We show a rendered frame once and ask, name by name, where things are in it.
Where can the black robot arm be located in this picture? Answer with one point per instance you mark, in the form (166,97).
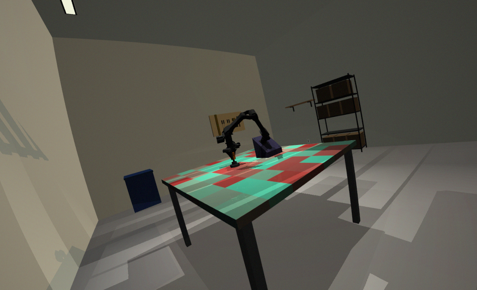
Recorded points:
(228,130)

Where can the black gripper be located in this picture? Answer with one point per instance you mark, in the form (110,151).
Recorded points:
(229,149)

